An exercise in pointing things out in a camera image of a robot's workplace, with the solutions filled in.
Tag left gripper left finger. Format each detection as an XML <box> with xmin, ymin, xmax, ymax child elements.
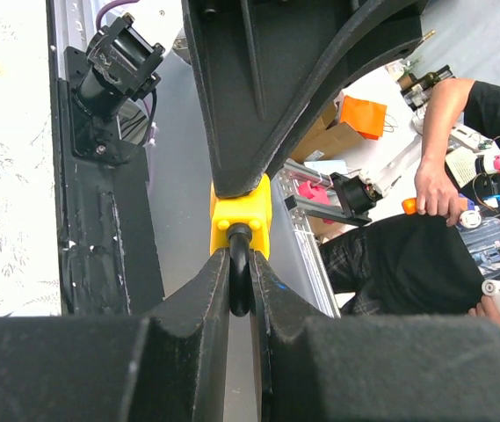
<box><xmin>0</xmin><ymin>250</ymin><xmax>230</xmax><ymax>421</ymax></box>

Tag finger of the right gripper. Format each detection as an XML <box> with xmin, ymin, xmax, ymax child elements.
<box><xmin>182</xmin><ymin>0</ymin><xmax>426</xmax><ymax>198</ymax></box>

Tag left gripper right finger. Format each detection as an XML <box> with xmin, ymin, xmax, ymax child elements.
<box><xmin>249</xmin><ymin>252</ymin><xmax>500</xmax><ymax>421</ymax></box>

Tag yellow padlock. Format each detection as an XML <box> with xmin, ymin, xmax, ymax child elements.
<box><xmin>210</xmin><ymin>175</ymin><xmax>272</xmax><ymax>317</ymax></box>

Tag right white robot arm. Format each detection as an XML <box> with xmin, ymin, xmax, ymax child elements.
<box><xmin>72</xmin><ymin>1</ymin><xmax>425</xmax><ymax>198</ymax></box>

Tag cardboard box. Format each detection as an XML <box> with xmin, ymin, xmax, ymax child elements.
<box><xmin>290</xmin><ymin>102</ymin><xmax>366</xmax><ymax>164</ymax></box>

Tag orange paper bag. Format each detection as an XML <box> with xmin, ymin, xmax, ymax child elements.
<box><xmin>339</xmin><ymin>96</ymin><xmax>388</xmax><ymax>140</ymax></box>

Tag person in black shirt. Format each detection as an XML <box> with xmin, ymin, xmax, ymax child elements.
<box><xmin>320</xmin><ymin>78</ymin><xmax>500</xmax><ymax>316</ymax></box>

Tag floral table mat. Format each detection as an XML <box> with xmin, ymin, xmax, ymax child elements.
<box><xmin>0</xmin><ymin>1</ymin><xmax>61</xmax><ymax>317</ymax></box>

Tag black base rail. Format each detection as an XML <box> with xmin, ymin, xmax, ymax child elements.
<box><xmin>47</xmin><ymin>1</ymin><xmax>164</xmax><ymax>315</ymax></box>

